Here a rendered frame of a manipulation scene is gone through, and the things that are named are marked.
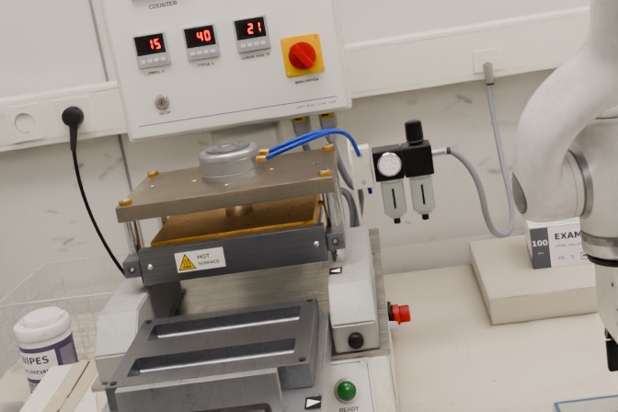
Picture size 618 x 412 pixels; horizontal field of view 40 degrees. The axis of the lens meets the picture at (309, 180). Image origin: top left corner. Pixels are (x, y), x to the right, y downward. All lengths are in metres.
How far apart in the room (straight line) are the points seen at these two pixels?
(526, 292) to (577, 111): 0.60
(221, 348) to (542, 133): 0.39
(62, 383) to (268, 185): 0.47
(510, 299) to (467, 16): 0.54
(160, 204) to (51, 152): 0.75
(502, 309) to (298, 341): 0.62
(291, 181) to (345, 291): 0.15
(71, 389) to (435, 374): 0.52
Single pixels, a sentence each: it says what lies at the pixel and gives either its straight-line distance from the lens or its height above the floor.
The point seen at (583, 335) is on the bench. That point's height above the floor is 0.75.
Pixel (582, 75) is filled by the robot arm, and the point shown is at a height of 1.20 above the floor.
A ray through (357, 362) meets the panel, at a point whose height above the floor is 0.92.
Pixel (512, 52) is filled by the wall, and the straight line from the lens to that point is 1.61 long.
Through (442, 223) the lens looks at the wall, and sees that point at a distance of 1.71.
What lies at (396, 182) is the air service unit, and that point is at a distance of 1.24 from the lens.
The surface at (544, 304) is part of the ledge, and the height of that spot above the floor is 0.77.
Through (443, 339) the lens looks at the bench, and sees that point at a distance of 1.41.
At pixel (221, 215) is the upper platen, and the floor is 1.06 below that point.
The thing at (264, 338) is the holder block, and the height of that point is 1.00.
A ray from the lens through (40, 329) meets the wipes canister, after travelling 1.40.
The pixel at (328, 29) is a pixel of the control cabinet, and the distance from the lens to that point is 1.21.
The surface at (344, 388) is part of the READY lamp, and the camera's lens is 0.97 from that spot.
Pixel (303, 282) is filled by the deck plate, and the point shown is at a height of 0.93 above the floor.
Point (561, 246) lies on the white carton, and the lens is 1.53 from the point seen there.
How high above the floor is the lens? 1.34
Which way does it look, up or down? 13 degrees down
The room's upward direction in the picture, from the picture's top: 9 degrees counter-clockwise
